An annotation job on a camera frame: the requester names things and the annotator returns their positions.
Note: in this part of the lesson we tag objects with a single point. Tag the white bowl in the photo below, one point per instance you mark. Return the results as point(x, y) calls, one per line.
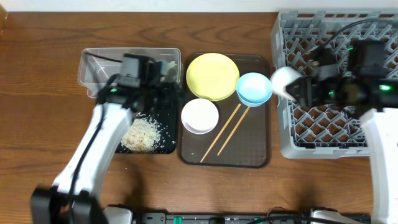
point(199, 116)

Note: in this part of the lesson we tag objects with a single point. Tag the grey dishwasher rack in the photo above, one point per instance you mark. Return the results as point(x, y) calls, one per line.
point(323, 132)

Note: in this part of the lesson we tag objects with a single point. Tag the light blue bowl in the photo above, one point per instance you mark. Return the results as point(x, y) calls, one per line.
point(254, 89)

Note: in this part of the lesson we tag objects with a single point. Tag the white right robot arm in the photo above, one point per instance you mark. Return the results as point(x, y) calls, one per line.
point(374, 97)

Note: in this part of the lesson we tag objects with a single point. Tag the left wooden chopstick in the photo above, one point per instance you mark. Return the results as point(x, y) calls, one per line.
point(221, 131)

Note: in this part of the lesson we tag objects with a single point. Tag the pile of rice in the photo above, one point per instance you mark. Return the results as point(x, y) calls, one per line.
point(144, 135)

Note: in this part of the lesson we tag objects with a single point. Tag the black waste tray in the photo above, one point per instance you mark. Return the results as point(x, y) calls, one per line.
point(169, 120)

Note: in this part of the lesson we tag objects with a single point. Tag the wooden chopstick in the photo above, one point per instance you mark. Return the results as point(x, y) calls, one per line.
point(221, 131)
point(234, 130)

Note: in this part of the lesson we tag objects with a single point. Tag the white tissue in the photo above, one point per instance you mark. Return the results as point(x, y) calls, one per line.
point(172, 73)

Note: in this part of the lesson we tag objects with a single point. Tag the brown serving tray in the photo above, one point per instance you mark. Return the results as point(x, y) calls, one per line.
point(250, 146)

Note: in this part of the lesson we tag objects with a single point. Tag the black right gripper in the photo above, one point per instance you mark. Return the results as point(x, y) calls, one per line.
point(310, 91)

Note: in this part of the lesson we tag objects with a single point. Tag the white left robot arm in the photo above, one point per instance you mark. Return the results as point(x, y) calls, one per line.
point(73, 196)

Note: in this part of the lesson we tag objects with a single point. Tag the clear plastic waste bin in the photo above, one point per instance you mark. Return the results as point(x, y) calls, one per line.
point(101, 63)

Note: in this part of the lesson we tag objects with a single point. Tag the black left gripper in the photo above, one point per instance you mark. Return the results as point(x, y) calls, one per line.
point(168, 90)

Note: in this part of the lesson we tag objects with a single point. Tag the yellow plate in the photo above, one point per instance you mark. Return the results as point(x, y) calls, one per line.
point(212, 76)

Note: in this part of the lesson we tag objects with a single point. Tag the right wooden chopstick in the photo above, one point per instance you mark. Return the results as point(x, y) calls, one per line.
point(234, 130)

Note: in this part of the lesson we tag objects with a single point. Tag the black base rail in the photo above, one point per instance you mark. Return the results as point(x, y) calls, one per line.
point(217, 218)

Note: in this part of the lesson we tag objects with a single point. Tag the pale green cup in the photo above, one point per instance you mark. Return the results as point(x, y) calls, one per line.
point(281, 78)

